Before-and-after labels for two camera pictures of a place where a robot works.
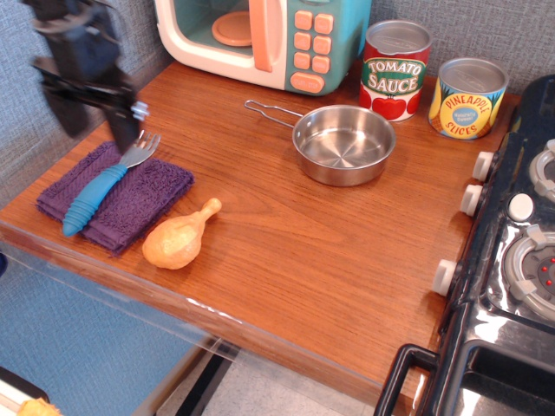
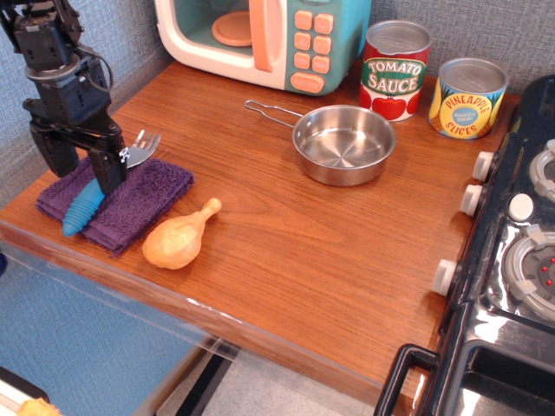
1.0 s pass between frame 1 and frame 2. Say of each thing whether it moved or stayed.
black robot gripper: moved
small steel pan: stayed
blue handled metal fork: stayed
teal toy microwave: stayed
